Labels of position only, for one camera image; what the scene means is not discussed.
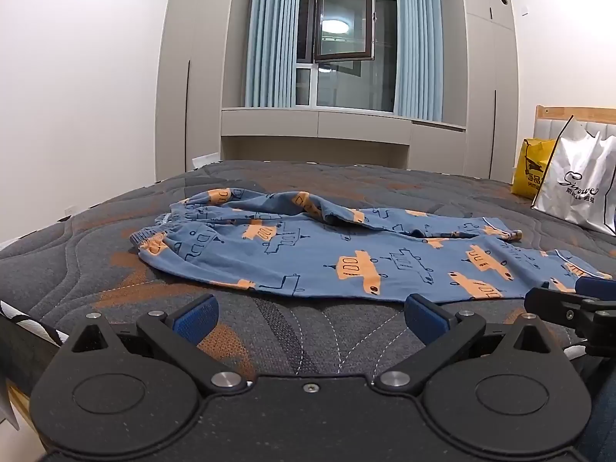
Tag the black white striped cloth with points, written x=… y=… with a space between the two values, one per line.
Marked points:
x=29 y=320

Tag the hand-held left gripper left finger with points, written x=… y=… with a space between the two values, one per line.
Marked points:
x=195 y=316

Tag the beige wardrobe with round hole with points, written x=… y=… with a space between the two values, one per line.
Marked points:
x=486 y=82

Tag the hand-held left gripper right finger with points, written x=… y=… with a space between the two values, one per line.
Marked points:
x=426 y=317

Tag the person's blue trouser leg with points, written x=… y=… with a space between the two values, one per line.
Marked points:
x=605 y=418

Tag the yellow shopping bag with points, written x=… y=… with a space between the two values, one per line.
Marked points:
x=532 y=168

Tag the grey quilted bed mattress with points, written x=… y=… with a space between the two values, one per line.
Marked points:
x=337 y=180

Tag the light blue curtain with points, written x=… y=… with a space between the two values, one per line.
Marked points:
x=417 y=48
x=272 y=38

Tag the window with open sash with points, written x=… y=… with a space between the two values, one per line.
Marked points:
x=346 y=57

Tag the white shopping bag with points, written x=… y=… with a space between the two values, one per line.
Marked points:
x=577 y=183

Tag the wooden padded headboard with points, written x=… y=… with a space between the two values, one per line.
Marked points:
x=563 y=118

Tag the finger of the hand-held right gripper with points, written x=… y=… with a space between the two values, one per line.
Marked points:
x=558 y=305
x=594 y=286

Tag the blue pants with orange print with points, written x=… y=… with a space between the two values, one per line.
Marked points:
x=308 y=255

